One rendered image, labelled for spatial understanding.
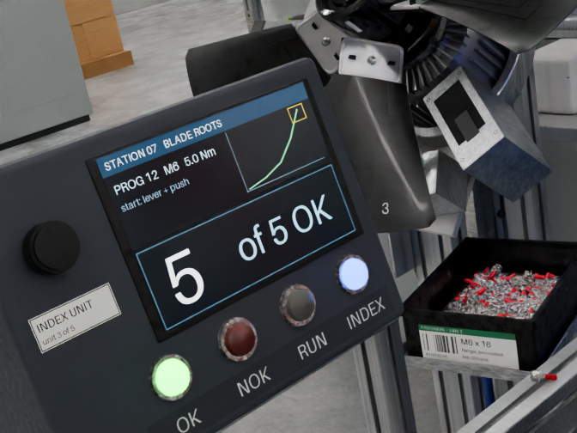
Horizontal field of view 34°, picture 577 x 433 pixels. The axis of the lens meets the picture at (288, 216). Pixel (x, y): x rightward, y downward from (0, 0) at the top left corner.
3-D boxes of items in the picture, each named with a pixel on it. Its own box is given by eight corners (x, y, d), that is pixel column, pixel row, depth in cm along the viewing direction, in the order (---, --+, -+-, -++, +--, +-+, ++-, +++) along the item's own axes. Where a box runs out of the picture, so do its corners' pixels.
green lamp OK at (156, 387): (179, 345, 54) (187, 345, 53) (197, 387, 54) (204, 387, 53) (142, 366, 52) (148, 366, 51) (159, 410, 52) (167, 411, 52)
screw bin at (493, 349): (471, 283, 128) (464, 235, 126) (595, 291, 119) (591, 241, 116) (403, 361, 111) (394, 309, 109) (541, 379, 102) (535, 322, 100)
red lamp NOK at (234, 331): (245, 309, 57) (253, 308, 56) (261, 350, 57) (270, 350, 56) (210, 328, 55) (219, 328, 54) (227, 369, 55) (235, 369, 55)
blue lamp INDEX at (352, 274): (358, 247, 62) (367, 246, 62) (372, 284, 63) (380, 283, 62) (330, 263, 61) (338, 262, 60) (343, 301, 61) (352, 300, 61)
